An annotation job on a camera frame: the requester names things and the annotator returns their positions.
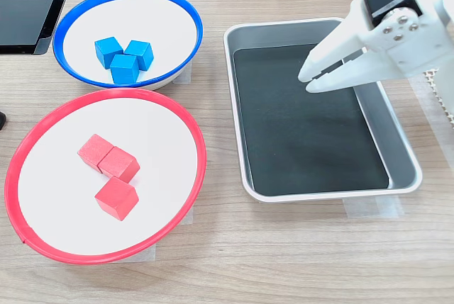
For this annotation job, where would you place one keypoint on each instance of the blue cube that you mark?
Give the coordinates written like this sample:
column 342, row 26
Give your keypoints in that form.
column 108, row 49
column 124, row 68
column 140, row 51

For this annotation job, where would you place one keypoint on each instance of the red cube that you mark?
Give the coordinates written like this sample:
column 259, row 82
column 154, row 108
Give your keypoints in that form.
column 118, row 164
column 94, row 150
column 117, row 197

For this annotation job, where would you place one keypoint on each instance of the translucent tape sheet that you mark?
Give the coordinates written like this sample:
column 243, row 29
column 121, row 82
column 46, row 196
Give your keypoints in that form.
column 429, row 105

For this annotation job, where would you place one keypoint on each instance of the steel tray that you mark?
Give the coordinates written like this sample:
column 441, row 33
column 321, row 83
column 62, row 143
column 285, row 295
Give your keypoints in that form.
column 393, row 148

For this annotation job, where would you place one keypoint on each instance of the black mat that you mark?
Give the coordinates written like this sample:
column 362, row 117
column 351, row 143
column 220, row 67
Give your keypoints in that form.
column 301, row 141

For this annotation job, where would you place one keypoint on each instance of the clear tape strip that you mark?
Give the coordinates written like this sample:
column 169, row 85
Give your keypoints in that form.
column 372, row 208
column 184, row 75
column 142, row 256
column 188, row 217

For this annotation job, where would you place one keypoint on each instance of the white plate blue rim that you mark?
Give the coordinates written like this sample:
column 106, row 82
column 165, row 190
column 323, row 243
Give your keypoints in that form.
column 142, row 17

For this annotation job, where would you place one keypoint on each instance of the black flat device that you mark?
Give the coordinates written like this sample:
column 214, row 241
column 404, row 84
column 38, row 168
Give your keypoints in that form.
column 25, row 17

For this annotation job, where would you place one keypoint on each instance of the white plate red rim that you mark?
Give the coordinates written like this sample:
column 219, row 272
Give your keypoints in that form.
column 64, row 212

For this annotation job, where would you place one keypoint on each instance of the small black object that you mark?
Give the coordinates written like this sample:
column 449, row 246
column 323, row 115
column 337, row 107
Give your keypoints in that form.
column 2, row 121

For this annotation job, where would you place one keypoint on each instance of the pale perforated base plate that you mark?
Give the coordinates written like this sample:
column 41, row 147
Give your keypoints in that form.
column 430, row 74

